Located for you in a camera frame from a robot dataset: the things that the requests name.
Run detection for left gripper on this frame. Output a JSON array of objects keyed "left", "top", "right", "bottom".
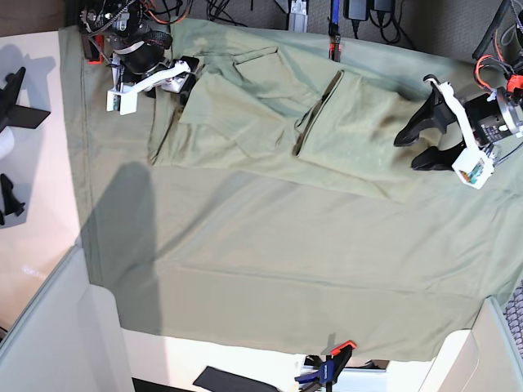
[{"left": 394, "top": 75, "right": 522, "bottom": 171}]

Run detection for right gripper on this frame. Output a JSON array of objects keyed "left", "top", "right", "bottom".
[{"left": 108, "top": 40, "right": 199, "bottom": 110}]

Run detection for light green T-shirt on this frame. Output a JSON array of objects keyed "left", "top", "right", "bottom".
[{"left": 149, "top": 22, "right": 420, "bottom": 201}]

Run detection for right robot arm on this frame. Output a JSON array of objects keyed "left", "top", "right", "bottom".
[{"left": 78, "top": 1, "right": 199, "bottom": 115}]

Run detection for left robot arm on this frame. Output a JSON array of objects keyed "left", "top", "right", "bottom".
[{"left": 394, "top": 1, "right": 522, "bottom": 186}]

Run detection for orange black clamp left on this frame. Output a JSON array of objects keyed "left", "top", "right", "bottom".
[{"left": 79, "top": 29, "right": 103, "bottom": 65}]

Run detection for black power adapter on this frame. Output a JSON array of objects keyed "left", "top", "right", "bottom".
[
  {"left": 345, "top": 0, "right": 370, "bottom": 21},
  {"left": 373, "top": 0, "right": 396, "bottom": 13}
]

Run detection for orange blue clamp top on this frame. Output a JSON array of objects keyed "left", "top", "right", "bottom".
[{"left": 329, "top": 0, "right": 342, "bottom": 62}]

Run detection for orange blue clamp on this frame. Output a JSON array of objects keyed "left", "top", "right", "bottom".
[
  {"left": 295, "top": 341, "right": 357, "bottom": 392},
  {"left": 329, "top": 0, "right": 342, "bottom": 62}
]

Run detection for green table cloth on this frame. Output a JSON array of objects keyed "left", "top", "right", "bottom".
[{"left": 59, "top": 20, "right": 522, "bottom": 360}]

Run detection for black stand upper left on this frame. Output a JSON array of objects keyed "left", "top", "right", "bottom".
[{"left": 0, "top": 67, "right": 51, "bottom": 131}]

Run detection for black stand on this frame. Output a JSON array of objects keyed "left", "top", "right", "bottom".
[
  {"left": 1, "top": 174, "right": 25, "bottom": 226},
  {"left": 0, "top": 67, "right": 51, "bottom": 131}
]

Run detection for white cylinder left edge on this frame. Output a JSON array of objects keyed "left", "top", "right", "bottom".
[{"left": 0, "top": 127, "right": 15, "bottom": 159}]

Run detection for grey mesh object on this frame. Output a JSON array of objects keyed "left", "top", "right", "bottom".
[{"left": 503, "top": 283, "right": 523, "bottom": 357}]

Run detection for black stand lower left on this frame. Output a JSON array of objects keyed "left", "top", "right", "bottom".
[{"left": 1, "top": 174, "right": 25, "bottom": 226}]

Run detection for white partition panel right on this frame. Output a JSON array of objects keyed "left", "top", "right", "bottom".
[{"left": 420, "top": 297, "right": 522, "bottom": 392}]

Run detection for white partition panel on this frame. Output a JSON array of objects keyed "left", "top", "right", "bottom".
[
  {"left": 1, "top": 246, "right": 134, "bottom": 391},
  {"left": 420, "top": 297, "right": 522, "bottom": 392}
]

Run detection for orange blue clamp bottom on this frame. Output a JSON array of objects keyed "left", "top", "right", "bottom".
[{"left": 295, "top": 341, "right": 357, "bottom": 392}]

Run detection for white partition panel left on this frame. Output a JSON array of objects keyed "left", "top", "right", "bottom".
[{"left": 1, "top": 246, "right": 134, "bottom": 391}]

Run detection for black flat pad bottom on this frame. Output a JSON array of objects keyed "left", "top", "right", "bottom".
[{"left": 193, "top": 367, "right": 279, "bottom": 392}]

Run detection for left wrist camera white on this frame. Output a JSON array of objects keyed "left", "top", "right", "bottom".
[{"left": 452, "top": 149, "right": 494, "bottom": 189}]

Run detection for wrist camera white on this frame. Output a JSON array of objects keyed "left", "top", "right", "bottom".
[
  {"left": 106, "top": 85, "right": 138, "bottom": 115},
  {"left": 452, "top": 149, "right": 494, "bottom": 189}
]

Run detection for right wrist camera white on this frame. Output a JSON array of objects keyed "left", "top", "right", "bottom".
[{"left": 106, "top": 85, "right": 138, "bottom": 115}]

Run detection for tangled black cables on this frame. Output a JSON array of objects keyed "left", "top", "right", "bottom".
[{"left": 163, "top": 0, "right": 262, "bottom": 29}]

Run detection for aluminium extrusion post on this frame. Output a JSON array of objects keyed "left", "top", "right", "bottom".
[{"left": 288, "top": 0, "right": 308, "bottom": 33}]

